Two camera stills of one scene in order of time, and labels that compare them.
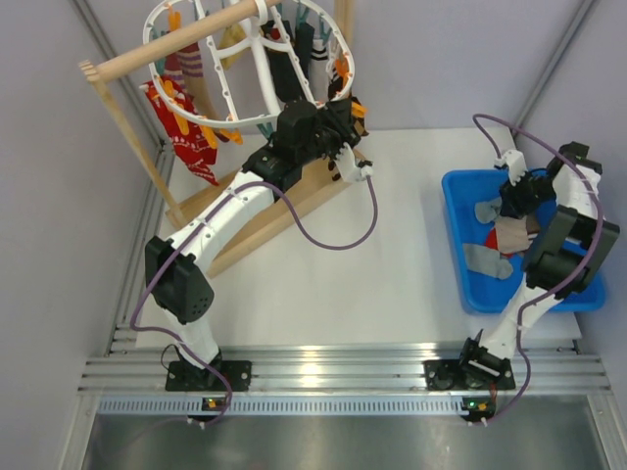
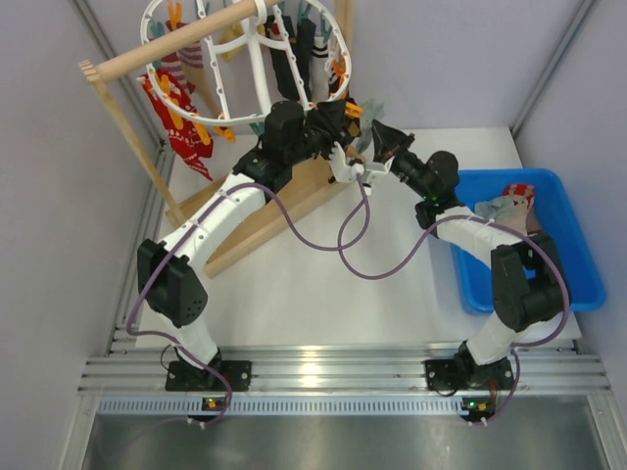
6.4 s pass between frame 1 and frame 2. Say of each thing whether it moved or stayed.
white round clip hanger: moved
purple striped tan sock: stayed
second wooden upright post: stayed
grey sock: moved
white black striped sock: stayed
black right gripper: moved
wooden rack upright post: stayed
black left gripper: stayed
